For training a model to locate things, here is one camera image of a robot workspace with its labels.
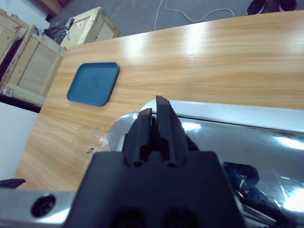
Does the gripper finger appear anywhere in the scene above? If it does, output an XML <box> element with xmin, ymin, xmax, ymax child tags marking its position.
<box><xmin>123</xmin><ymin>108</ymin><xmax>153</xmax><ymax>167</ymax></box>
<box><xmin>155</xmin><ymin>95</ymin><xmax>189</xmax><ymax>167</ymax></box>
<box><xmin>0</xmin><ymin>178</ymin><xmax>27</xmax><ymax>190</ymax></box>

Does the clear drinking glass red logo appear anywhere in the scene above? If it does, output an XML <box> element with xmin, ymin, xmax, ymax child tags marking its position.
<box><xmin>71</xmin><ymin>125</ymin><xmax>111</xmax><ymax>158</ymax></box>

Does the white capsule coffee machine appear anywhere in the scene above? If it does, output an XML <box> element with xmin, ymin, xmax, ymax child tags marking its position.
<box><xmin>108</xmin><ymin>99</ymin><xmax>304</xmax><ymax>228</ymax></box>

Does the blue plastic tray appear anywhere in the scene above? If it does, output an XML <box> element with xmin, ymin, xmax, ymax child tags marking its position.
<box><xmin>66</xmin><ymin>62</ymin><xmax>121</xmax><ymax>107</ymax></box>

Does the wooden crate with red sticker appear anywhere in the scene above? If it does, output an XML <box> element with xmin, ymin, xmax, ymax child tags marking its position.
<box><xmin>59</xmin><ymin>6</ymin><xmax>121</xmax><ymax>48</ymax></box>

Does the plain wooden crate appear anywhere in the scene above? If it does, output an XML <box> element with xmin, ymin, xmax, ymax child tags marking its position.
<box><xmin>0</xmin><ymin>8</ymin><xmax>68</xmax><ymax>106</ymax></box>

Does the dark plastic bag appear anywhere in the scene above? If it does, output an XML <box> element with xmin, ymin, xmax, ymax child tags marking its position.
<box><xmin>35</xmin><ymin>18</ymin><xmax>75</xmax><ymax>45</ymax></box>

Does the bystander in dark clothes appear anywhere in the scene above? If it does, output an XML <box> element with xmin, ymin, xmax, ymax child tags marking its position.
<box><xmin>247</xmin><ymin>0</ymin><xmax>297</xmax><ymax>16</ymax></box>

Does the white floor cable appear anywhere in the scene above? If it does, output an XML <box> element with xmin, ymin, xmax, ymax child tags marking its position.
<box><xmin>154</xmin><ymin>0</ymin><xmax>235</xmax><ymax>31</ymax></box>

